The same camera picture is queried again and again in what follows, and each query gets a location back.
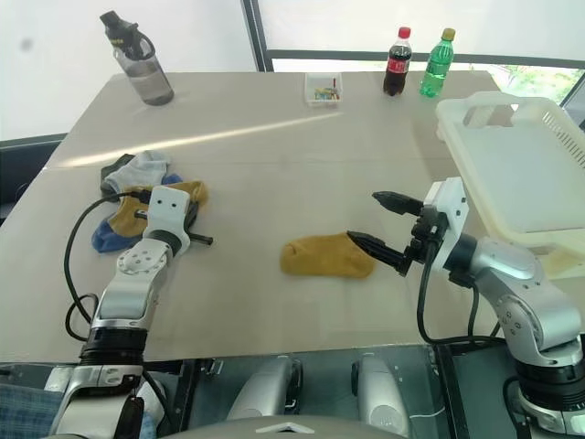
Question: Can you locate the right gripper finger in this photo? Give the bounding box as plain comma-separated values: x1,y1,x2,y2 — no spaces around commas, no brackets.
371,190,426,217
346,230,420,279

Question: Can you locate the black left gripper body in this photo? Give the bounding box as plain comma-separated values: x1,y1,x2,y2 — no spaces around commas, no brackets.
184,200,201,232

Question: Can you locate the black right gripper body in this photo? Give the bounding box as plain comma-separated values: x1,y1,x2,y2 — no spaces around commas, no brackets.
401,205,452,265

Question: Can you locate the plain mustard yellow sock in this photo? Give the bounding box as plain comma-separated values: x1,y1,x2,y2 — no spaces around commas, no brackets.
279,231,377,280

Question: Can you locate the light grey sock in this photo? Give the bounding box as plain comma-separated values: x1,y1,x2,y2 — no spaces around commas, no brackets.
101,150,173,196

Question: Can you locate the dark black sock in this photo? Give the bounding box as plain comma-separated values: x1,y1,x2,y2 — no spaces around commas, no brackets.
99,154,133,184

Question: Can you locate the white plastic basket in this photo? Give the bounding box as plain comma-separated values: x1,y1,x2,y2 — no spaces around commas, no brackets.
433,90,585,281

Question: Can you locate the dark furniture beside table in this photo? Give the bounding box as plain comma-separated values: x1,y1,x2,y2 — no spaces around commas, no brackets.
0,132,69,225

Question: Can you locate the clear box of coloured clips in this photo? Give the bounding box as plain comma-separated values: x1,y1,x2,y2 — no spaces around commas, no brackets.
303,71,345,109

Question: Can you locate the cola bottle red cap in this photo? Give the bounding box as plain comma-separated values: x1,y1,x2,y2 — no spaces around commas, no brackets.
382,26,413,98

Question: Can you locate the grey water bottle black lid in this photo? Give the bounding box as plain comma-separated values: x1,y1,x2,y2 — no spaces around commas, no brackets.
99,11,176,107

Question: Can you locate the green soda bottle yellow cap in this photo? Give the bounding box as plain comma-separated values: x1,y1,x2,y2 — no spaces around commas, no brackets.
419,27,457,99

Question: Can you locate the silver right robot leg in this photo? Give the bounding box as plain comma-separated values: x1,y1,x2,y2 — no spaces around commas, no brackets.
350,355,410,438

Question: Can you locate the silver robot leg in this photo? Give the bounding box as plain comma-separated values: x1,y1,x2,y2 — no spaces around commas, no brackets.
350,355,410,438
226,356,305,434

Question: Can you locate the silver left robot leg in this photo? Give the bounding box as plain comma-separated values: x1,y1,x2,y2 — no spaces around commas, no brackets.
226,356,305,434

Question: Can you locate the grey robot torso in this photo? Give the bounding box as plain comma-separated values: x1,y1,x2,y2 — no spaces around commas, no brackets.
157,413,412,439

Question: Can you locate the blue checked cloth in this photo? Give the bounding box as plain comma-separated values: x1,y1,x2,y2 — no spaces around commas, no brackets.
0,382,63,439

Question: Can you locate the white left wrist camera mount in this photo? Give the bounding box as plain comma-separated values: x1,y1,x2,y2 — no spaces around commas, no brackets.
143,185,192,255

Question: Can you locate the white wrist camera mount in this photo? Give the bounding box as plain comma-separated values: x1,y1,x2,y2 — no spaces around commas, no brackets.
423,177,471,274
143,185,192,255

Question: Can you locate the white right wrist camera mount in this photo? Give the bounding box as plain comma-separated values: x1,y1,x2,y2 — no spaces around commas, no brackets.
423,177,471,274

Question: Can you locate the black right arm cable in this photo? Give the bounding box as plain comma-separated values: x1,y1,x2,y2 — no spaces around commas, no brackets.
416,228,508,347

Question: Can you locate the black table frame leg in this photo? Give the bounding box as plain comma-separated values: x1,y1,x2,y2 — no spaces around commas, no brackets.
431,345,463,439
180,359,205,426

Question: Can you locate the dark window frame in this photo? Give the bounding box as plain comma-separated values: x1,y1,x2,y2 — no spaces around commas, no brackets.
240,0,585,74

